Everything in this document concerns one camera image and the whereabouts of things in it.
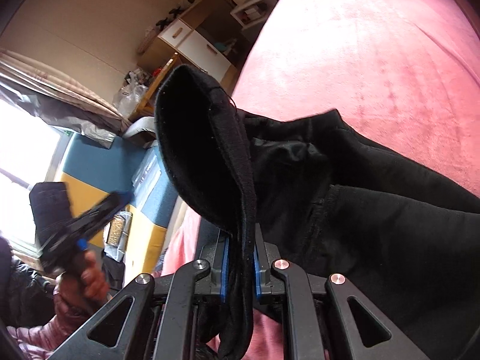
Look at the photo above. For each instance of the black pants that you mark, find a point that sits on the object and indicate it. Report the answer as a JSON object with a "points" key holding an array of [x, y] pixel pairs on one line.
{"points": [[332, 201]]}

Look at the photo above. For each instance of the white bedside table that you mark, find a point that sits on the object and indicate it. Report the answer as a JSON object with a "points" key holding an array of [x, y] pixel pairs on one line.
{"points": [[252, 12]]}

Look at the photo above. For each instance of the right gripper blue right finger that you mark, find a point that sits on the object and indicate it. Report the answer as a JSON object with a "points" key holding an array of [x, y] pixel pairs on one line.
{"points": [[267, 285]]}

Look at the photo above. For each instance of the blue yellow play mat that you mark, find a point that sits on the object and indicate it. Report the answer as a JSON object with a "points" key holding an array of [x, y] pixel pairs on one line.
{"points": [[128, 178]]}

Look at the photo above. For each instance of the pink jacket left forearm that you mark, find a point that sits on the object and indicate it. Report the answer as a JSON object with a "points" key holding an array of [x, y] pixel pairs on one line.
{"points": [[41, 341]]}

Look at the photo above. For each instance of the clear plastic bag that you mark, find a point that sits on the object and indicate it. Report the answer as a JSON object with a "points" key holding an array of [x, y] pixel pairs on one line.
{"points": [[131, 93]]}

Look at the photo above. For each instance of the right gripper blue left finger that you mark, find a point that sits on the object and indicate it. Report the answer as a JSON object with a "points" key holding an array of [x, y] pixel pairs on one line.
{"points": [[213, 284]]}

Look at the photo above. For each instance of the person's left hand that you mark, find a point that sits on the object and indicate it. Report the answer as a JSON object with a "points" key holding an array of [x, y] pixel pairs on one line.
{"points": [[86, 290]]}

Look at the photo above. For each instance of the pink bed sheet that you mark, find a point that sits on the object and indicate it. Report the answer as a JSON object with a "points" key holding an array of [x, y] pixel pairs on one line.
{"points": [[402, 73]]}

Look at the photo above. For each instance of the striped window curtain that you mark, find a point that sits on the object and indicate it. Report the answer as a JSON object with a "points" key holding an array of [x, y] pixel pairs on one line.
{"points": [[58, 100]]}

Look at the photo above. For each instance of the wooden white cabinet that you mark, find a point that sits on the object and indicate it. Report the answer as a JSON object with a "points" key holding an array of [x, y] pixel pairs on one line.
{"points": [[205, 35]]}

